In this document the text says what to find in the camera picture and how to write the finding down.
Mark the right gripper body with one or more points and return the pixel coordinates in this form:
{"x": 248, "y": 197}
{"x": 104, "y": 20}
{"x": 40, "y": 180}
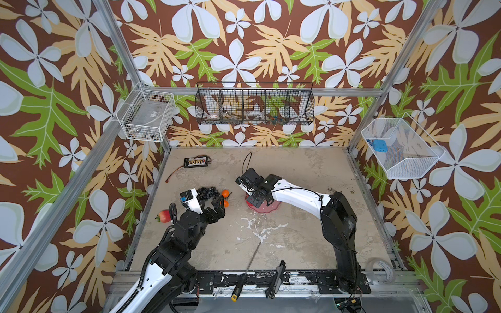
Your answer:
{"x": 255, "y": 193}

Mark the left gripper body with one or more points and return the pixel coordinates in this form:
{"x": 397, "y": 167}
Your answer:
{"x": 210, "y": 218}

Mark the pink dotted plate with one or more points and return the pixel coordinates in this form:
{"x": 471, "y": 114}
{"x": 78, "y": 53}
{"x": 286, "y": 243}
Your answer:
{"x": 263, "y": 205}

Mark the black grape bunch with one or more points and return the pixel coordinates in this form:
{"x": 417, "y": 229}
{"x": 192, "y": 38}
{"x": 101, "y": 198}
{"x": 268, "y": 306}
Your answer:
{"x": 207, "y": 193}

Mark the red mango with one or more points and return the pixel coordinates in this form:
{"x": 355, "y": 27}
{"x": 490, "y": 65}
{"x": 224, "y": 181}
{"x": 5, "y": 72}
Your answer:
{"x": 164, "y": 217}

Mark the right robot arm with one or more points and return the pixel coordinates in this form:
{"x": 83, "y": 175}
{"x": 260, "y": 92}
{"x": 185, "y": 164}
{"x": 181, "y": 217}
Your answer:
{"x": 337, "y": 218}

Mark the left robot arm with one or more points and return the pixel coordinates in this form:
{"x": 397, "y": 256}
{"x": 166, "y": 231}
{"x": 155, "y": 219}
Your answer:
{"x": 166, "y": 272}

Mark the upper orange kumquat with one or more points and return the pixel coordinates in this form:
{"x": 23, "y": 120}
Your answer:
{"x": 225, "y": 193}

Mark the blue object in basket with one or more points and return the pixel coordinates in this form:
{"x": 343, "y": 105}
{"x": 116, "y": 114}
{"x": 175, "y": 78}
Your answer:
{"x": 379, "y": 146}

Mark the white mesh basket right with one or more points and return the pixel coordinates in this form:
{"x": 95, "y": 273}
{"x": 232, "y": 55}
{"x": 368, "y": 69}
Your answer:
{"x": 412, "y": 151}

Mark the black mounting rail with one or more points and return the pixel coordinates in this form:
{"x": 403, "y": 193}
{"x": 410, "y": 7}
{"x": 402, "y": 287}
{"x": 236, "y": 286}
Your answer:
{"x": 322, "y": 281}

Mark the yellow handled screwdriver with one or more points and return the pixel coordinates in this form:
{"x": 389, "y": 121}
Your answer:
{"x": 241, "y": 281}

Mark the black clamp bracket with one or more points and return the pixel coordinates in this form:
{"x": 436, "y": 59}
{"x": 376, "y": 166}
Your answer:
{"x": 276, "y": 281}

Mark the black wire basket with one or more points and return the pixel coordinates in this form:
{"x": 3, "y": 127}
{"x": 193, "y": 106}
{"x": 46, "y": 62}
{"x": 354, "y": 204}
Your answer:
{"x": 254, "y": 103}

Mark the white wire basket left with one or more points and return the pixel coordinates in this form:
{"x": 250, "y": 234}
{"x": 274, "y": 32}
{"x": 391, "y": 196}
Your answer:
{"x": 145, "y": 114}

